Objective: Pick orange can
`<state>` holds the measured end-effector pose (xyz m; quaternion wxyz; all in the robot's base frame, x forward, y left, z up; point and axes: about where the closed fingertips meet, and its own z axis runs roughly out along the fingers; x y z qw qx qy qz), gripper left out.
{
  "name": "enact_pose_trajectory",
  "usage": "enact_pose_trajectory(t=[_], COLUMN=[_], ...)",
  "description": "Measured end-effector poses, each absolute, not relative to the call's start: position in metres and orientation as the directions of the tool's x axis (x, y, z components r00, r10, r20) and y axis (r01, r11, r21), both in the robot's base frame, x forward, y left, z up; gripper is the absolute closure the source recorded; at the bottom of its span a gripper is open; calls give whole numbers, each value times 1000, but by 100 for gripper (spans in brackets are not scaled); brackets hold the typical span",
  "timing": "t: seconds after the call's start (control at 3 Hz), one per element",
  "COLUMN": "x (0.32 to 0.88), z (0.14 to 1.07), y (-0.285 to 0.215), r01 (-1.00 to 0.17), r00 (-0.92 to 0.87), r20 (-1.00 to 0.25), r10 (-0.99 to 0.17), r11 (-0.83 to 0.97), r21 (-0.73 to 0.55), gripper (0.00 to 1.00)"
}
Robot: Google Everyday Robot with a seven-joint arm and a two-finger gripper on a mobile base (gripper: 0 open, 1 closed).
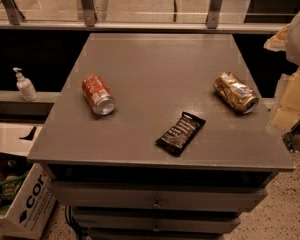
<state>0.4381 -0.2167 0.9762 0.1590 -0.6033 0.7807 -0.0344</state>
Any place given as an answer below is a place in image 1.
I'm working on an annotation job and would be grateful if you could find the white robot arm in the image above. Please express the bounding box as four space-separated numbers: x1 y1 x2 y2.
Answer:
264 11 300 131

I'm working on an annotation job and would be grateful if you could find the glass railing with metal posts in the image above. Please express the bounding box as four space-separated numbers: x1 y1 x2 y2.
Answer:
0 0 300 34

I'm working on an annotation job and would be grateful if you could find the grey drawer cabinet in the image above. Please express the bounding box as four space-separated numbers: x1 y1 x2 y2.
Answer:
29 34 293 240

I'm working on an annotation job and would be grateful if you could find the crushed gold soda can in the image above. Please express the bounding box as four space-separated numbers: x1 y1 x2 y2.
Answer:
213 72 259 114

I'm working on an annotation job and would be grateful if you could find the black cable under cabinet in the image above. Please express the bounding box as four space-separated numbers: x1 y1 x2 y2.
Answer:
64 205 90 240

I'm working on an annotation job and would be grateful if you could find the black chocolate bar wrapper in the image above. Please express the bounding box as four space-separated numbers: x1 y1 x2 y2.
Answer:
156 112 206 156

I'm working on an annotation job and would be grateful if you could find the white pump sanitizer bottle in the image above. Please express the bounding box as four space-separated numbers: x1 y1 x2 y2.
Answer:
13 67 38 102

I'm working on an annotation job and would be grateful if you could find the orange soda can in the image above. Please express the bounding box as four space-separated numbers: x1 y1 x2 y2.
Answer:
82 74 116 115

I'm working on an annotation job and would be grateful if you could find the white cardboard box with print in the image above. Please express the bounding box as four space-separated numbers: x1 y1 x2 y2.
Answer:
0 163 56 240

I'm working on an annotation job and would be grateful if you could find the white paper sheet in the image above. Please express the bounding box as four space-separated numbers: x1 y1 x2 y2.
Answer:
0 123 42 157

